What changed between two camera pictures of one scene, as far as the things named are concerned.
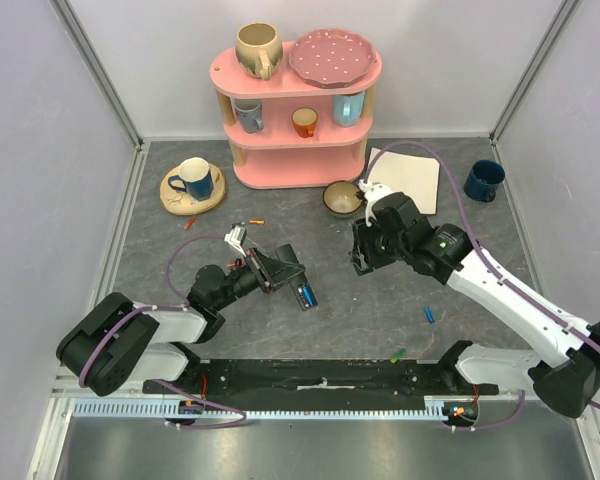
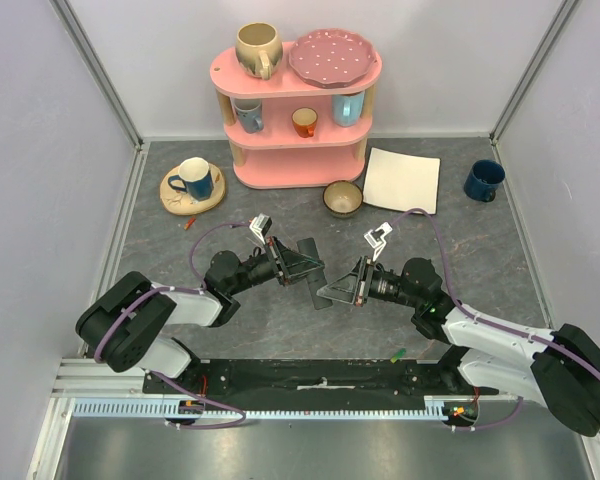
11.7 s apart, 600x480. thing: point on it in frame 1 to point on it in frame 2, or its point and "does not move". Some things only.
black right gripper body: [362, 248] to [365, 281]
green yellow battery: [399, 355] does not move
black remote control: [300, 285] to [317, 280]
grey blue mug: [250, 114] does not move
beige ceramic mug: [259, 48] does not move
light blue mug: [347, 108] does not move
